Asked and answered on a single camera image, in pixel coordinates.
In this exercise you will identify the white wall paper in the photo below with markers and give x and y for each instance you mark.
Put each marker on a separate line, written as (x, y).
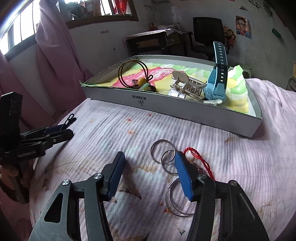
(251, 16)

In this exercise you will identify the black office chair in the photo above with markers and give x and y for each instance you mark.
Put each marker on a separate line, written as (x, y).
(205, 30)

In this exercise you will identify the dark wooden desk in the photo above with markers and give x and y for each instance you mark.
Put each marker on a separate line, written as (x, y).
(148, 42)

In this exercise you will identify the family cartoon wall poster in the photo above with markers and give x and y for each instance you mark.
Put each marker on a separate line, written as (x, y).
(230, 37)

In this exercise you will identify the stack of books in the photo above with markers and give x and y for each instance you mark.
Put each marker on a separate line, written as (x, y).
(164, 26)

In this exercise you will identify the beige hair claw clip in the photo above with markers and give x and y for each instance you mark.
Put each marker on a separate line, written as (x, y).
(185, 81)

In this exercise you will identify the white alligator hair clip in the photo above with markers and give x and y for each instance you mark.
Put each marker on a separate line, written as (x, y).
(212, 101)

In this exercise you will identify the green plastic stool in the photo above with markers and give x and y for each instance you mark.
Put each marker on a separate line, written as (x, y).
(245, 69)

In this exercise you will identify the colourful paper liner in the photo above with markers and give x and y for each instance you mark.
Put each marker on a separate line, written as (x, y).
(161, 71)

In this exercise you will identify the pink curtain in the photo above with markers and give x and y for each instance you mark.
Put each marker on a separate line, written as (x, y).
(57, 58)
(27, 81)

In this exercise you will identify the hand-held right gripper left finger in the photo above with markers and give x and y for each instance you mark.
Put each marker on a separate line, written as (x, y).
(115, 176)

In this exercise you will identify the brown handbag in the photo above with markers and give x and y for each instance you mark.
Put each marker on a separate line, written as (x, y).
(291, 83)

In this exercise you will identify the barred window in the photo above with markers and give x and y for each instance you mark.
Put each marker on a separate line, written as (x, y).
(23, 25)

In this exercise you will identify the wall photos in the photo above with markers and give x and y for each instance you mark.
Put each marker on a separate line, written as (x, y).
(261, 5)

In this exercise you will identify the person's left hand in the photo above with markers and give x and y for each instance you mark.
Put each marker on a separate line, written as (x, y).
(7, 173)

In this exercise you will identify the white cardboard box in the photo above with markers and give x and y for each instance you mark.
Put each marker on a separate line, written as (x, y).
(161, 109)

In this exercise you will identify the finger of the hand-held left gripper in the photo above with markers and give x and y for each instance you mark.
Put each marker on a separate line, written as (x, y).
(64, 135)
(52, 130)

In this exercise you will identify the green hanging bag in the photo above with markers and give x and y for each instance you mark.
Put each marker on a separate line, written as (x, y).
(276, 33)

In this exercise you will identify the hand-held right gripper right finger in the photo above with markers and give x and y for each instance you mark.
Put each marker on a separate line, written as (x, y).
(182, 176)

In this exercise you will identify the red hanging cloth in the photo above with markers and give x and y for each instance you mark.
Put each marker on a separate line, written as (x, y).
(120, 5)

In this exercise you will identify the blue wrist watch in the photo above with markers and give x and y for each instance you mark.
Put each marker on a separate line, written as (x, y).
(215, 85)

